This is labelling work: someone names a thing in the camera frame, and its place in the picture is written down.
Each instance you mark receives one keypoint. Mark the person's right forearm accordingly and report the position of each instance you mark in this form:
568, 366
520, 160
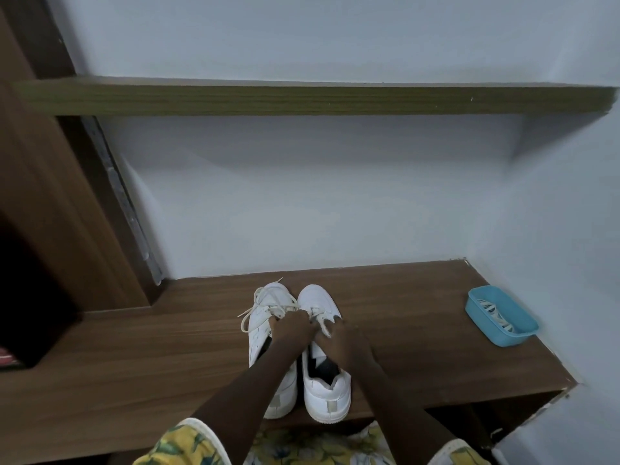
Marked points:
407, 416

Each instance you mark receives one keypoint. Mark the blue plastic basket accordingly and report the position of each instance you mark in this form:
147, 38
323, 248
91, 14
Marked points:
501, 339

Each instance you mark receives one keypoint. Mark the cream shoelace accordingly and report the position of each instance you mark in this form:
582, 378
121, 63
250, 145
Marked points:
264, 297
322, 322

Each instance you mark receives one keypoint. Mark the white sneaker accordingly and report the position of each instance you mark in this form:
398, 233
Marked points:
329, 401
259, 334

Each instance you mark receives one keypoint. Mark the wooden wall shelf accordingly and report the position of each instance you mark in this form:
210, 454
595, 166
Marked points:
315, 99

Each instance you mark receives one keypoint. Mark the person's right hand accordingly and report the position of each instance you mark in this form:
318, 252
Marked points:
346, 346

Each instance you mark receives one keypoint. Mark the person's left forearm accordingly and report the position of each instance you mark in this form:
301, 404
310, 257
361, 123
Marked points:
242, 401

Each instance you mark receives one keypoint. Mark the person's left hand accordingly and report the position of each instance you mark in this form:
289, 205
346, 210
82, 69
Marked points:
293, 329

